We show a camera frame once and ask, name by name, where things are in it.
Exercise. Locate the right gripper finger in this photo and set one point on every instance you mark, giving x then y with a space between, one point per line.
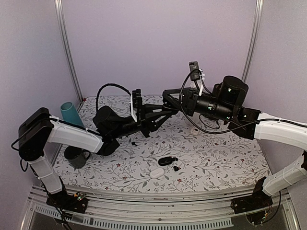
175 91
175 102

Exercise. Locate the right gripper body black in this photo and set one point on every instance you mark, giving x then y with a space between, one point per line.
191 107

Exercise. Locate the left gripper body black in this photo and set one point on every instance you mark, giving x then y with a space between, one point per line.
144 125

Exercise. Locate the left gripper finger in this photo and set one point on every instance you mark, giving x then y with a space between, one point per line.
157 108
158 120

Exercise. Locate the black round earbud case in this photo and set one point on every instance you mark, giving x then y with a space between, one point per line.
168 105

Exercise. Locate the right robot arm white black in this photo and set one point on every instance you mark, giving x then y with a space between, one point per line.
225 103

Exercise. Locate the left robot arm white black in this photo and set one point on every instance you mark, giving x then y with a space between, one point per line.
41 128

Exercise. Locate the black open oval case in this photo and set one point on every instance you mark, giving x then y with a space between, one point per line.
167 160

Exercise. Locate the white earbud case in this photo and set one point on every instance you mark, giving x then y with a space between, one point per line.
156 173

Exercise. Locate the floral table mat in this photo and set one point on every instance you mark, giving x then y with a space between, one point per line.
206 162

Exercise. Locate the black earbud front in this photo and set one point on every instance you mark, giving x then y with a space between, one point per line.
176 168

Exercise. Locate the teal cup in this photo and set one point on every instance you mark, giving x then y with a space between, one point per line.
70 114

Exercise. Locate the dark grey mug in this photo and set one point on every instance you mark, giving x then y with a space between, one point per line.
76 157

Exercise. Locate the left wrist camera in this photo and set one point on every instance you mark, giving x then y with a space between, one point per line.
136 104

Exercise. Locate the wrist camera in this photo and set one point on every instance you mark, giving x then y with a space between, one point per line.
196 76
136 104

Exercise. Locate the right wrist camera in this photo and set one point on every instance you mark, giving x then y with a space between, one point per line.
196 76

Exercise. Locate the right metal corner post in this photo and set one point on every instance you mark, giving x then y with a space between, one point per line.
253 39

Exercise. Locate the metal corner post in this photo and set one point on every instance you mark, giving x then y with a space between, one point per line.
67 49
253 39

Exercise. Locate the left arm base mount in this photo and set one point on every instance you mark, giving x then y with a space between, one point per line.
62 200

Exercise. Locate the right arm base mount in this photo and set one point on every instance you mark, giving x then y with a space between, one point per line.
258 199

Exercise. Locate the left metal corner post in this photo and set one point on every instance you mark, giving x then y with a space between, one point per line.
67 49

